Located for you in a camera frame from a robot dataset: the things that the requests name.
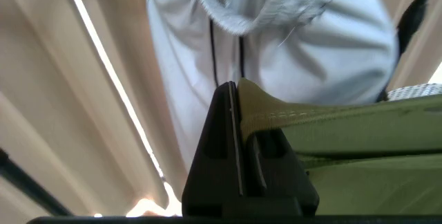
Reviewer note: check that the white laundry basket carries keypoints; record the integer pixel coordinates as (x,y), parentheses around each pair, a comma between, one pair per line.
(414,91)

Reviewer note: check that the green garment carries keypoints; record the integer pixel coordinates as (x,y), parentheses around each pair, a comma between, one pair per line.
(362,141)

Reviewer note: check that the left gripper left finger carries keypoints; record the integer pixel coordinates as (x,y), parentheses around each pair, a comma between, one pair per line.
(214,168)

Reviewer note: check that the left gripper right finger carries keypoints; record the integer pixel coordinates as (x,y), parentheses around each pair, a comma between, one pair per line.
(276,175)

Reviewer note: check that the black clothes rack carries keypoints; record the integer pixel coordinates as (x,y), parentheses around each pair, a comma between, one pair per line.
(414,16)

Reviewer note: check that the pale grey shorts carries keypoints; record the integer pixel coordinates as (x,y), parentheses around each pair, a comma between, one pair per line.
(310,61)

